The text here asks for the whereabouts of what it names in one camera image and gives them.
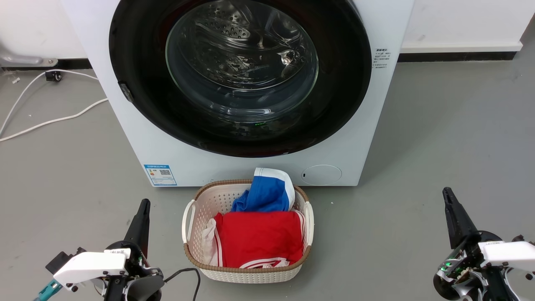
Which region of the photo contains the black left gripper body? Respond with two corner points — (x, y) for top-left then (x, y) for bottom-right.
(104, 240), (165, 301)

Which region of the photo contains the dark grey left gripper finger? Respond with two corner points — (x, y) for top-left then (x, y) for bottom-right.
(124, 199), (151, 258)

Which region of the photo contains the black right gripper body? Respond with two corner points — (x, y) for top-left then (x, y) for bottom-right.
(433, 230), (512, 301)

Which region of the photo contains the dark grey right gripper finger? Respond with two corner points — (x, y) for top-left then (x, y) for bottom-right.
(442, 187), (481, 249)

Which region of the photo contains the black round washer door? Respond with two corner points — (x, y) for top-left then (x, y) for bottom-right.
(109, 0), (372, 158)

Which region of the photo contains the white front-load washing machine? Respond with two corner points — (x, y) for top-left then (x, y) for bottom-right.
(61, 0), (415, 187)

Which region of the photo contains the blue energy label sticker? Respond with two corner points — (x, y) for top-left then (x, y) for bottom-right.
(144, 164), (178, 186)

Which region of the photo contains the cream woven-rim laundry basket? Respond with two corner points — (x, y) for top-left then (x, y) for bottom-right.
(182, 179), (315, 284)

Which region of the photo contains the red white-striped garment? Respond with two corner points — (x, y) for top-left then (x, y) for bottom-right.
(202, 210), (306, 269)

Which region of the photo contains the blue and white garment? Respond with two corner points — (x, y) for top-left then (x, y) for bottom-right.
(231, 168), (296, 213)

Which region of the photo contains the round white filter cover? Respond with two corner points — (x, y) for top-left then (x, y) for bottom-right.
(301, 164), (342, 185)

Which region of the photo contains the black baseboard strip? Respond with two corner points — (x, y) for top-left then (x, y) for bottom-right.
(56, 59), (92, 70)
(397, 52), (517, 63)

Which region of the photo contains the black left camera connector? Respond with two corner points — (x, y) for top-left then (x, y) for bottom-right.
(46, 247), (86, 274)

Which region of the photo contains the teal cable plug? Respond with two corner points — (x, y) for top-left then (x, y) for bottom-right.
(34, 279), (63, 301)

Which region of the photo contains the thin white floor cable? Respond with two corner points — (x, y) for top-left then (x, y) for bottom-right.
(0, 69), (99, 136)
(0, 98), (109, 143)

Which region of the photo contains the grey metal pipe bracket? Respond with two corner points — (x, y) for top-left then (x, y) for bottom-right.
(0, 46), (58, 67)

